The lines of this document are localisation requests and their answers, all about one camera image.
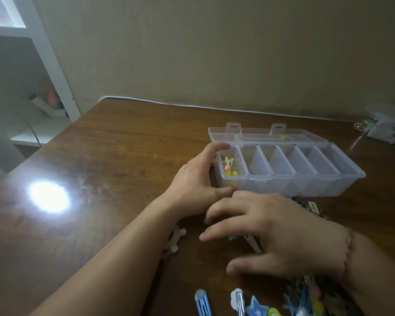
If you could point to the white tube with black cap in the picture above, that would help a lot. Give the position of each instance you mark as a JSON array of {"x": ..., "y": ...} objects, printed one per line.
[{"x": 44, "y": 105}]

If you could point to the white cloud hair clip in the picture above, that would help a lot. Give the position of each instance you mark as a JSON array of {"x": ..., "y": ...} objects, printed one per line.
[{"x": 238, "y": 301}]

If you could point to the white shelf unit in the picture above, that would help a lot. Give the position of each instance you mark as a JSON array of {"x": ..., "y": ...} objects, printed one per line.
[{"x": 49, "y": 59}]

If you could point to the pink round object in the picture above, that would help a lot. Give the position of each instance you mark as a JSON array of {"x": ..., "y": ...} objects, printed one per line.
[{"x": 53, "y": 97}]

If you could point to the pile of colourful hair clips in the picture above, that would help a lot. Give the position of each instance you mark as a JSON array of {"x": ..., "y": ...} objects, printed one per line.
[{"x": 316, "y": 297}]

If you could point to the blue star hair clip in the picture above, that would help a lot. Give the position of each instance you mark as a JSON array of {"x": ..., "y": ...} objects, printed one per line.
[{"x": 256, "y": 309}]

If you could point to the person's right middle finger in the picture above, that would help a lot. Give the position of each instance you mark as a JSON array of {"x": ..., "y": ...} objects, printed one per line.
[{"x": 227, "y": 208}]

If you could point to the small colourful clips cluster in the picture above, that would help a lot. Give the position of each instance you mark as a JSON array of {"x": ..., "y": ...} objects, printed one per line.
[{"x": 229, "y": 167}]

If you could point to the white snap hair clip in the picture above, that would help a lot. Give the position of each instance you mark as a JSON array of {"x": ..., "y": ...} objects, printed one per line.
[{"x": 253, "y": 244}]

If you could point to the person's left hand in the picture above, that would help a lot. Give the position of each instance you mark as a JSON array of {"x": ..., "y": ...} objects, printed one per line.
[{"x": 191, "y": 187}]

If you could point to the person's left forearm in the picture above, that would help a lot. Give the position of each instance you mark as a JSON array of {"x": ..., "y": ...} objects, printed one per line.
[{"x": 118, "y": 259}]

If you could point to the clear plastic bag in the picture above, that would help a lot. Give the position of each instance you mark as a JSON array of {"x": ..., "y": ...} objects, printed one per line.
[{"x": 388, "y": 126}]

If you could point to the person's right thumb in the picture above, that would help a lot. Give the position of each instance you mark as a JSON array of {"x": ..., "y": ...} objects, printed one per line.
[{"x": 247, "y": 263}]

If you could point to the yellow green hair clip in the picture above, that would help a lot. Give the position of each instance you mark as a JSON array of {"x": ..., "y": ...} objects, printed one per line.
[{"x": 274, "y": 312}]

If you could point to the person's left thumb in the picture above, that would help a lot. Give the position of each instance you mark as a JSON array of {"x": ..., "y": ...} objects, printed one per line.
[{"x": 225, "y": 192}]

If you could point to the grey and white hair clips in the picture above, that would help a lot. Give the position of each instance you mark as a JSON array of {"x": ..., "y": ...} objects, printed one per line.
[{"x": 311, "y": 207}]

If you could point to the person's right forearm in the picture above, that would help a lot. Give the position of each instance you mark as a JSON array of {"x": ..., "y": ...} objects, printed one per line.
[{"x": 378, "y": 276}]

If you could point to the blue striped hair clip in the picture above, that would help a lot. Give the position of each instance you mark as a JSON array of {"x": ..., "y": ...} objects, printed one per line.
[{"x": 203, "y": 304}]

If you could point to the clear plastic compartment box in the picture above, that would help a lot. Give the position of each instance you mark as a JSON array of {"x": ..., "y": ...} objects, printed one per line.
[{"x": 293, "y": 164}]

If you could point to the person's right hand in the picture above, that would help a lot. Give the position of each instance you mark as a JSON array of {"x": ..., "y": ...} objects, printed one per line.
[{"x": 289, "y": 236}]

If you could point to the white flower-shaped hair clip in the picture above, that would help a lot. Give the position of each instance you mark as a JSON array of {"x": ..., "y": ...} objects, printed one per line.
[{"x": 175, "y": 241}]

